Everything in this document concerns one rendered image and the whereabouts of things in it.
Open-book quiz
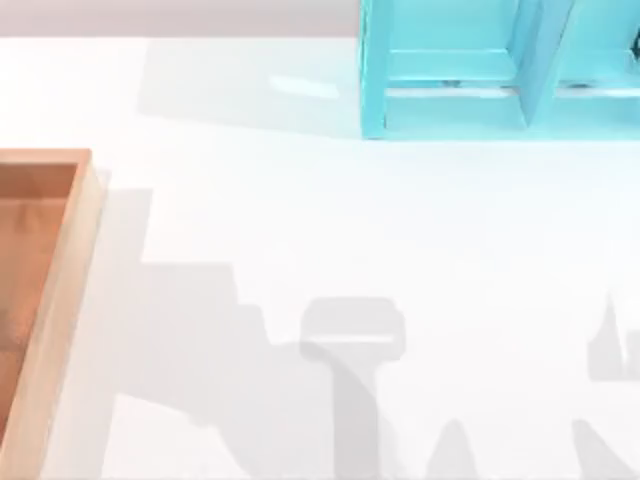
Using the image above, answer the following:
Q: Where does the light blue rack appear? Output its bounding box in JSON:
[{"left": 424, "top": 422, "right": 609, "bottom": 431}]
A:
[{"left": 357, "top": 0, "right": 640, "bottom": 142}]

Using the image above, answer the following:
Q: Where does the shallow salmon-coloured box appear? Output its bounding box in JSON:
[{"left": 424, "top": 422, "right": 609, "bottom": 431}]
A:
[{"left": 0, "top": 147, "right": 108, "bottom": 480}]

